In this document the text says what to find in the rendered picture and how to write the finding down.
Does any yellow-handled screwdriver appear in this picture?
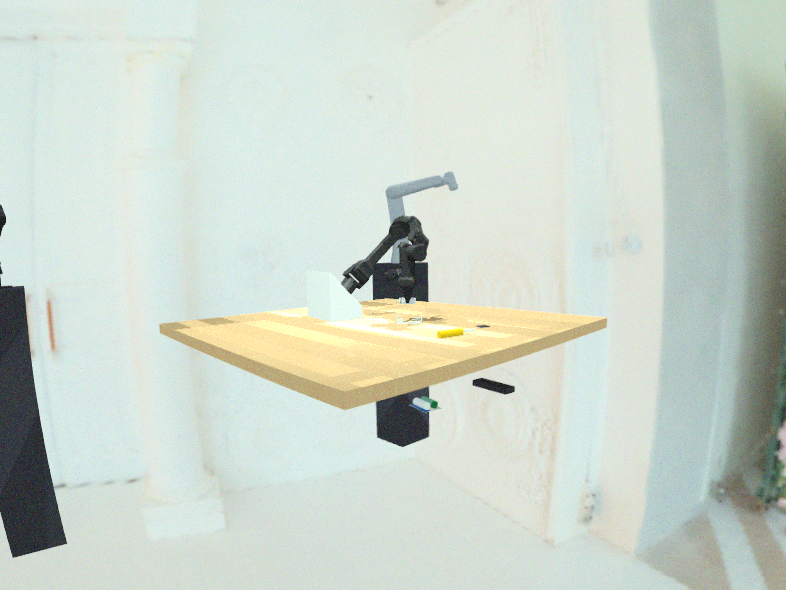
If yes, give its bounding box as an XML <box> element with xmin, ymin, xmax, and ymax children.
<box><xmin>437</xmin><ymin>329</ymin><xmax>476</xmax><ymax>339</ymax></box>

